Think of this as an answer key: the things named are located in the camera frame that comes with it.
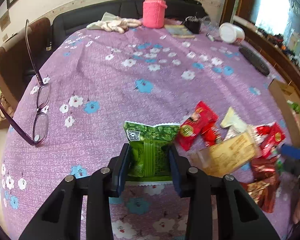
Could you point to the small booklet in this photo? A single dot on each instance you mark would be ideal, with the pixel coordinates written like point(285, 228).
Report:
point(178, 30)

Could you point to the black sofa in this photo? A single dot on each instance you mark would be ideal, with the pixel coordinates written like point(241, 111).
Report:
point(90, 12)

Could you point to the wall socket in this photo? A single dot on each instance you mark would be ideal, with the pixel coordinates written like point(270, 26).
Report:
point(5, 38)

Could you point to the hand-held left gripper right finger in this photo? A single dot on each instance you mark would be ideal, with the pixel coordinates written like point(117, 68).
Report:
point(175, 172)

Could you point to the pale green cloth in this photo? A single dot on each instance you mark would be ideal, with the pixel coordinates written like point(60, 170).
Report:
point(107, 17)

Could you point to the red cartoon snack packet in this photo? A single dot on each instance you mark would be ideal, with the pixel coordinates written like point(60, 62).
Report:
point(190, 132)

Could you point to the pink sleeved bottle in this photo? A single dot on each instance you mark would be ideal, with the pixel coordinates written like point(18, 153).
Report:
point(153, 12)

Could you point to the small wall plaque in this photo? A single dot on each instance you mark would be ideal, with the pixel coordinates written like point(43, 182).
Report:
point(5, 21)

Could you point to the metal nail clipper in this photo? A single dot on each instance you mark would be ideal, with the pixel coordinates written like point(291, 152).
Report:
point(210, 37)

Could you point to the brown chair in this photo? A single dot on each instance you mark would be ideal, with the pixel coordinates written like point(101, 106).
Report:
point(12, 62)

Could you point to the cream white snack packet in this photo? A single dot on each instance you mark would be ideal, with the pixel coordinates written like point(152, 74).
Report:
point(231, 121)

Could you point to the white flat box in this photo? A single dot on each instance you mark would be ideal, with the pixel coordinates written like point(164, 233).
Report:
point(242, 20)

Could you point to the clear glass cup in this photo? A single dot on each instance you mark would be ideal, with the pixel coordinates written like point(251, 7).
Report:
point(210, 22)

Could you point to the purple floral tablecloth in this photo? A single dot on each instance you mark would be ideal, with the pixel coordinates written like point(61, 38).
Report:
point(102, 80)

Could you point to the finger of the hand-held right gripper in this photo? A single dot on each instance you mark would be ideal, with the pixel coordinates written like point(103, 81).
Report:
point(292, 152)

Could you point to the green snack packet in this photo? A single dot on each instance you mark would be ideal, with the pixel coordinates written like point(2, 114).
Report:
point(150, 150)

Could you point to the cardboard box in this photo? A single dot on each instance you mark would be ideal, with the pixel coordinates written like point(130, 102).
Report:
point(280, 97)

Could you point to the row of assorted small items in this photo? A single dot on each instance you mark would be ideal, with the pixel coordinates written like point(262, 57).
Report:
point(282, 45)

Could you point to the window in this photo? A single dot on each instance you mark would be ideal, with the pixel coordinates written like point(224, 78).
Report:
point(272, 2)

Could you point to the red gold-label snack packet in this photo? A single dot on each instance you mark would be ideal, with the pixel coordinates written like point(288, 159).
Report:
point(272, 140)

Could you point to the white plastic jar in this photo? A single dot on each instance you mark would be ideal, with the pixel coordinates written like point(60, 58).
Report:
point(227, 32)

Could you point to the purple eyeglasses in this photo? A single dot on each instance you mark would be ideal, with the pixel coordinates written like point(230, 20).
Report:
point(41, 126)

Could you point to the small red snack packet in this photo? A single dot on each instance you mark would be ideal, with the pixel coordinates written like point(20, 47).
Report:
point(210, 136)

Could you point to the clear biscuit packet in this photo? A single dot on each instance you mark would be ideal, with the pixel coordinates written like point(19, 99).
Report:
point(230, 155)

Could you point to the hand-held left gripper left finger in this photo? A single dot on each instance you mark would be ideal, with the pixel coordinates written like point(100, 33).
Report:
point(122, 172)

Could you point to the wooden windowsill cabinet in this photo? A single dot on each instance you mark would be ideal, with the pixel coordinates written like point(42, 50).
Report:
point(265, 52)

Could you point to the white cloth gloves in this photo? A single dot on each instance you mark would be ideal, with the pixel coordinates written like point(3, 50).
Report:
point(115, 25)

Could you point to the black glasses case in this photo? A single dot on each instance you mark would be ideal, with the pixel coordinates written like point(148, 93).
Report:
point(253, 60)

